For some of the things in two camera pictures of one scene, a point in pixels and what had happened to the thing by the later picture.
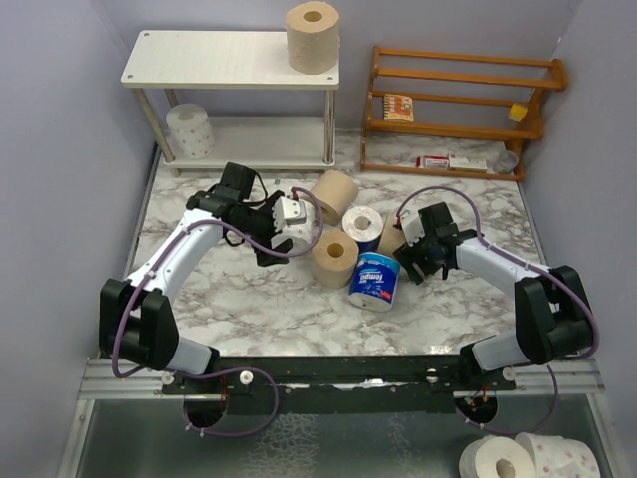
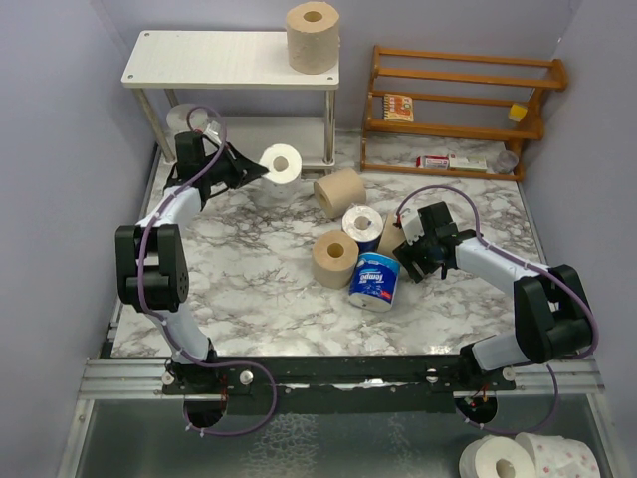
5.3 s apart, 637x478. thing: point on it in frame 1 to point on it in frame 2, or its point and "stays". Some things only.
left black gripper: [266, 241] to [243, 167]
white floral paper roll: [189, 130] stays
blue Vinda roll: [363, 224] stays
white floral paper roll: [304, 235] to [282, 184]
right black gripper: [409, 254] stays
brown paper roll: [391, 238] stays
